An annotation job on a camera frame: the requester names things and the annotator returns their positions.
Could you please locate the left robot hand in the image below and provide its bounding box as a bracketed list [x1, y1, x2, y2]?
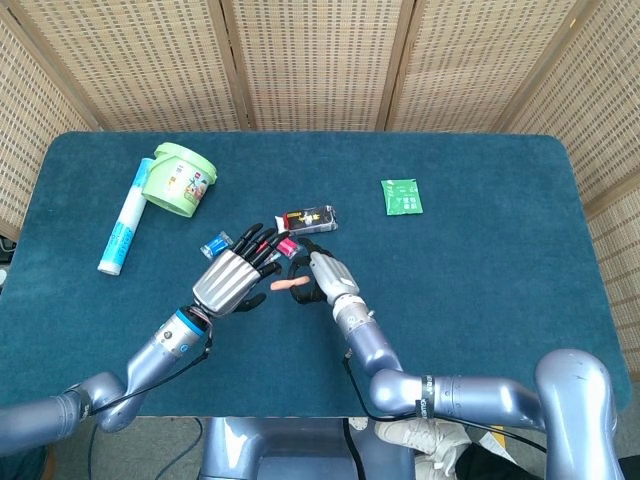
[191, 223, 284, 318]

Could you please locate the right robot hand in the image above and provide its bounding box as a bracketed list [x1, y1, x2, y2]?
[286, 237, 362, 306]

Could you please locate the small orange stick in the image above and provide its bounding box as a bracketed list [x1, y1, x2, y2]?
[270, 275, 312, 293]

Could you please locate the blue candy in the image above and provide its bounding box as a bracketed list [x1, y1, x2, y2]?
[199, 230, 235, 262]

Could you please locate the red candy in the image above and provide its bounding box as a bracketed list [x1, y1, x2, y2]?
[274, 235, 304, 260]
[255, 238, 281, 266]

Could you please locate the black snack packet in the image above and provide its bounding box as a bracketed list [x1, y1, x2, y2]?
[273, 203, 339, 237]

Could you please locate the green sachet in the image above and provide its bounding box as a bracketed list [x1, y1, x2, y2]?
[380, 177, 424, 217]

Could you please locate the green plastic bucket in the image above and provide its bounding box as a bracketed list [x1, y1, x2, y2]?
[140, 141, 219, 219]

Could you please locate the white roll with blue print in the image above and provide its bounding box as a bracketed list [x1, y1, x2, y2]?
[96, 157, 154, 277]

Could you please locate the dark blue table mat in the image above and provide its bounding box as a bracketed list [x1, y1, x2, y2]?
[0, 130, 632, 419]

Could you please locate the blue-grey robot torso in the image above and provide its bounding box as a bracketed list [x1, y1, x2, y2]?
[198, 416, 417, 480]

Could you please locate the white sneaker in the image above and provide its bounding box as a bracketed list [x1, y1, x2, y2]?
[374, 418, 474, 480]

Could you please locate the woven folding screen panel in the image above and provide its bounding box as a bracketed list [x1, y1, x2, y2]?
[219, 0, 417, 132]
[0, 0, 104, 242]
[9, 0, 251, 133]
[383, 0, 594, 134]
[504, 0, 640, 386]

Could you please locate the black cloth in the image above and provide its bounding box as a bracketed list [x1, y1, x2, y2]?
[449, 439, 516, 480]

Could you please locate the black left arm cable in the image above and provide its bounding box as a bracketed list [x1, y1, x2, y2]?
[82, 335, 214, 417]

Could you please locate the black torso cable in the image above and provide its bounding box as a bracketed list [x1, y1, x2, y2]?
[341, 417, 362, 480]

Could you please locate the blue floor cable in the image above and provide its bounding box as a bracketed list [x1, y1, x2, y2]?
[87, 417, 205, 480]

